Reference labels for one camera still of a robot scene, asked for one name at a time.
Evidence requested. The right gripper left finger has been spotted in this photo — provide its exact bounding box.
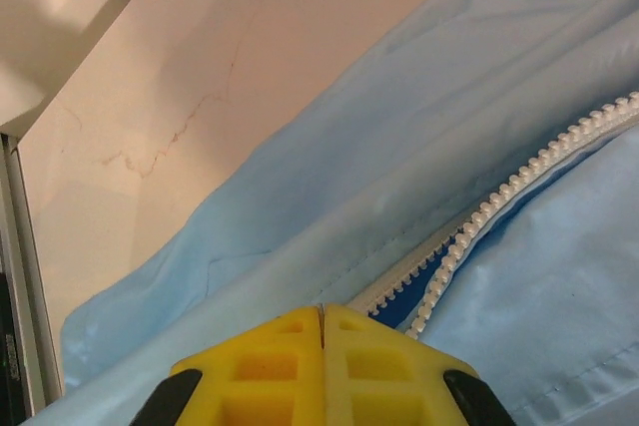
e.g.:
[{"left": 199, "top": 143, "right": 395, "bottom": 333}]
[{"left": 130, "top": 304, "right": 326, "bottom": 426}]

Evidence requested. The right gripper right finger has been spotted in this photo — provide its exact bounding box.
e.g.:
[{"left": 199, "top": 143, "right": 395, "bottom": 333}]
[{"left": 322, "top": 303, "right": 515, "bottom": 426}]

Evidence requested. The light blue zip jacket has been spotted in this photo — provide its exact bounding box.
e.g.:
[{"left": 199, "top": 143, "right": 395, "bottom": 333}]
[{"left": 62, "top": 0, "right": 639, "bottom": 426}]

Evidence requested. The aluminium side rail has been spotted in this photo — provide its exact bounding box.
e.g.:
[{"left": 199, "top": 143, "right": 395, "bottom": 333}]
[{"left": 0, "top": 132, "right": 66, "bottom": 420}]

